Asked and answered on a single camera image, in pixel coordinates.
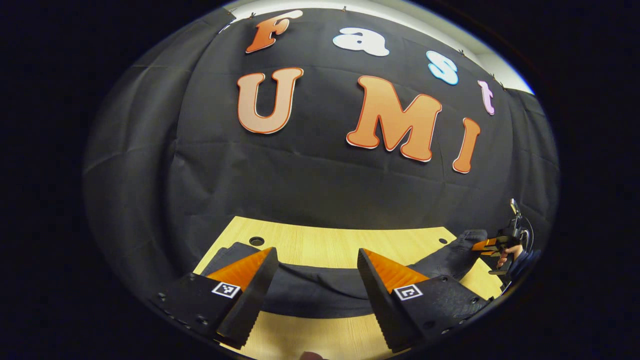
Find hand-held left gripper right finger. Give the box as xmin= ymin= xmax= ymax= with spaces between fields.
xmin=357 ymin=248 xmax=489 ymax=353

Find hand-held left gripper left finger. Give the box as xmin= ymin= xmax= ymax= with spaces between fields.
xmin=150 ymin=246 xmax=279 ymax=350

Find dark grey jeans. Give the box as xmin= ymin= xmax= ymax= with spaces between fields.
xmin=200 ymin=229 xmax=489 ymax=319

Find black backdrop cloth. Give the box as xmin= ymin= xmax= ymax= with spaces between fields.
xmin=82 ymin=7 xmax=560 ymax=301

